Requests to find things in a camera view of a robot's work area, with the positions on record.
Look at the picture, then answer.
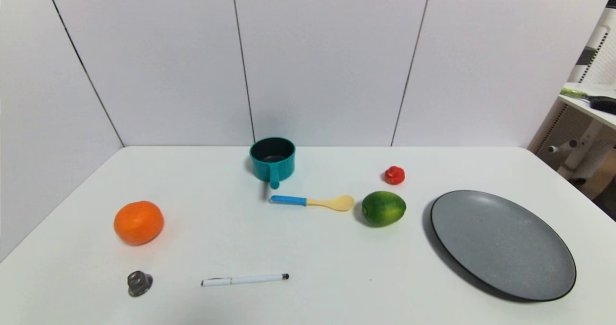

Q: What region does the teal pot with handle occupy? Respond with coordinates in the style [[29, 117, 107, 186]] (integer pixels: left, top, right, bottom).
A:
[[249, 137, 296, 190]]

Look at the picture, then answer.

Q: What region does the wooden spoon with blue handle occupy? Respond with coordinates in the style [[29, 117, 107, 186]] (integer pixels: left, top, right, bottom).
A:
[[269, 195, 355, 212]]

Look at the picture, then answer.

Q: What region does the white pen with black tip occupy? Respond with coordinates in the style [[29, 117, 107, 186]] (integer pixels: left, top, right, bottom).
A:
[[201, 273, 290, 287]]

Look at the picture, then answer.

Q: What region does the gray plate with black rim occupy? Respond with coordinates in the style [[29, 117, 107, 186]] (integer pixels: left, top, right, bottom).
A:
[[430, 190, 577, 302]]

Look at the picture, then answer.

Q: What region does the small red pepper toy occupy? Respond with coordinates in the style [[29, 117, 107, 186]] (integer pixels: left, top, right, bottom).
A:
[[384, 166, 406, 185]]

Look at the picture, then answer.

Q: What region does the green lime fruit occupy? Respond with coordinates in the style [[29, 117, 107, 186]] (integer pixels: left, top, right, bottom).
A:
[[361, 191, 407, 228]]

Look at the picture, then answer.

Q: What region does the orange mandarin fruit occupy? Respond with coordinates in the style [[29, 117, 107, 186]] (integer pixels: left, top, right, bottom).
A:
[[114, 201, 165, 246]]

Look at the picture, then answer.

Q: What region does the gray metal nut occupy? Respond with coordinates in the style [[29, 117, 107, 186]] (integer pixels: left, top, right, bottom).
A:
[[127, 270, 154, 297]]

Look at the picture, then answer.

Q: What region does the white background desk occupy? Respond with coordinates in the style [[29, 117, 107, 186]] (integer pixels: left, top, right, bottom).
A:
[[558, 82, 616, 130]]

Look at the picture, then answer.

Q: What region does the black brush on desk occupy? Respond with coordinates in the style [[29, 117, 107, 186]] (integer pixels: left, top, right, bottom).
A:
[[589, 96, 616, 115]]

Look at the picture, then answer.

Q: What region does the white perforated panel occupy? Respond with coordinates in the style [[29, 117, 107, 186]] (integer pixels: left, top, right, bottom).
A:
[[568, 7, 616, 85]]

